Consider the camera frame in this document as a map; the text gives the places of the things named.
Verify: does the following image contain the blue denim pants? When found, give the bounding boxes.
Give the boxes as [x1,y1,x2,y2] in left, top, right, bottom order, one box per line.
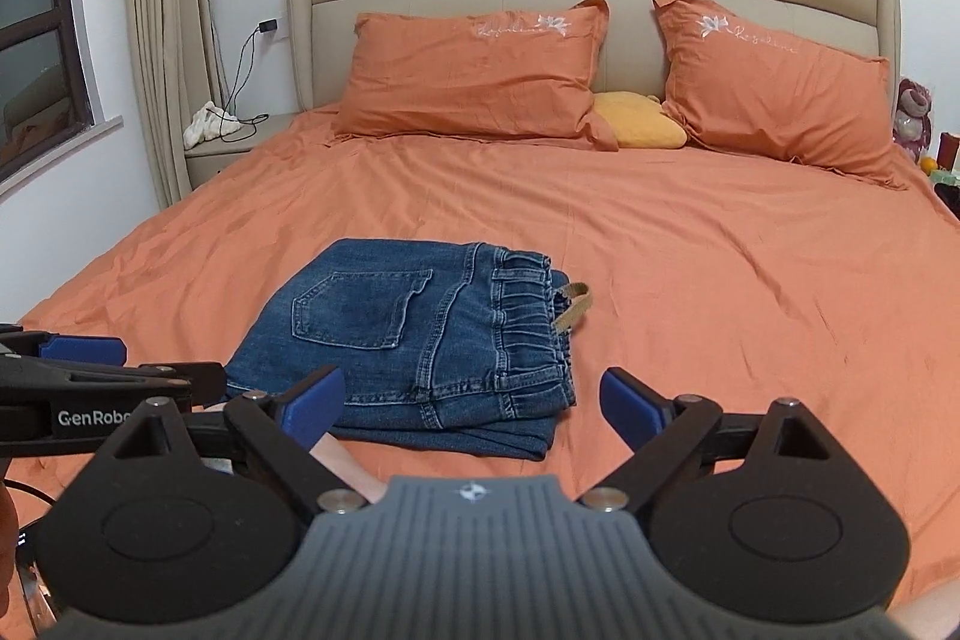
[223,237,578,461]

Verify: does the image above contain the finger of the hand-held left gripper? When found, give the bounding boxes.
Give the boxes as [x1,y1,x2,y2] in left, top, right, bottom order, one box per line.
[0,355,227,407]
[0,325,127,371]

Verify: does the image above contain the black charger cable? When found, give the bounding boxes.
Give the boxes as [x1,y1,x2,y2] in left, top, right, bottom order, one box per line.
[223,29,271,142]

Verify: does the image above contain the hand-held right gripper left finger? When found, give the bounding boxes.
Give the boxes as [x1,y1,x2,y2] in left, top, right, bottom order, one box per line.
[96,365,383,515]

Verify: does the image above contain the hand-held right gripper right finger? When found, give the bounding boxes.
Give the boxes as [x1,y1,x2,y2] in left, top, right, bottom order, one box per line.
[577,366,852,513]

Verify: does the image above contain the beige nightstand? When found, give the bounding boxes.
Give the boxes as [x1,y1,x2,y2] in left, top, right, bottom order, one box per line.
[184,111,301,191]

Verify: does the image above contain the beige curtain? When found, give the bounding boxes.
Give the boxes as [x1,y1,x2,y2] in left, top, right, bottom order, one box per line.
[124,0,230,210]

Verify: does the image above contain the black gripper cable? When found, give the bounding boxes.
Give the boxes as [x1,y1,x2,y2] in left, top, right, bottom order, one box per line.
[6,479,61,622]

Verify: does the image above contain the white crumpled cloth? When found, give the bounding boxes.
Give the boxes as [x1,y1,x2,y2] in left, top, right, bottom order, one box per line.
[184,100,242,150]

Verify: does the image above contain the yellow cushion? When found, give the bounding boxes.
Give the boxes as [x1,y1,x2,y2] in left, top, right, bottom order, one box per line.
[592,91,689,150]

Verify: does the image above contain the orange bed sheet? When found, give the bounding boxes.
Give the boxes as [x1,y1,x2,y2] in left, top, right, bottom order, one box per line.
[0,104,960,611]

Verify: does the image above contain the pink plush toy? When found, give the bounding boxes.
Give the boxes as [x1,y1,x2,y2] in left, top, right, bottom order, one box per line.
[891,77,935,165]

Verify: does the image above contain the tan fabric strap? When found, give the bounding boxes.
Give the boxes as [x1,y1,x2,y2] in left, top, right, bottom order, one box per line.
[551,284,591,335]

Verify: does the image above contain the orange embroidered pillow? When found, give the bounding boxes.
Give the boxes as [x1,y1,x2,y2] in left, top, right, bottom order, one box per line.
[328,0,620,154]
[651,0,912,191]

